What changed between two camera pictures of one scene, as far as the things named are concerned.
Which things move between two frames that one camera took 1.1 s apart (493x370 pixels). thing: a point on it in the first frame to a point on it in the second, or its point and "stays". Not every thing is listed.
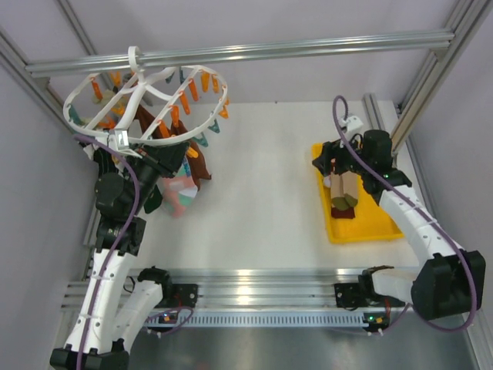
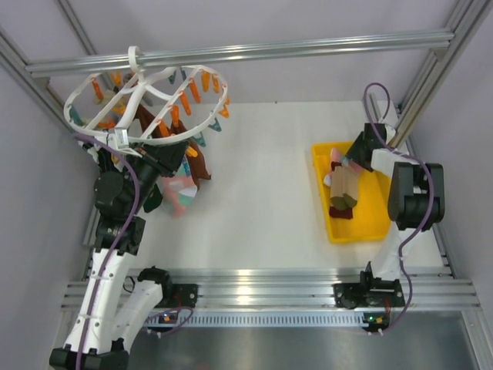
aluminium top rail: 420,41 stays
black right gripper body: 344,159 to 356,152
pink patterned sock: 179,192 stays
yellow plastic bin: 370,222 stays
